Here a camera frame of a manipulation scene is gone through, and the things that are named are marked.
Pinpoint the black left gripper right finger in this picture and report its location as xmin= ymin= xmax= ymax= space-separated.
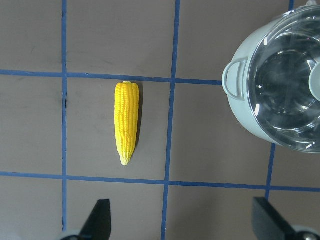
xmin=252 ymin=197 xmax=297 ymax=240

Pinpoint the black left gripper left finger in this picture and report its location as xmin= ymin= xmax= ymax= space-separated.
xmin=78 ymin=199 xmax=111 ymax=240

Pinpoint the yellow corn cob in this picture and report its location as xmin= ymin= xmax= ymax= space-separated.
xmin=114 ymin=81 xmax=140 ymax=166

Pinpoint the glass pot lid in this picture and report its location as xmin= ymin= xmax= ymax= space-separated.
xmin=247 ymin=5 xmax=320 ymax=153

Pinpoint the pale green electric pot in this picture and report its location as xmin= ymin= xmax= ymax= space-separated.
xmin=222 ymin=0 xmax=320 ymax=147

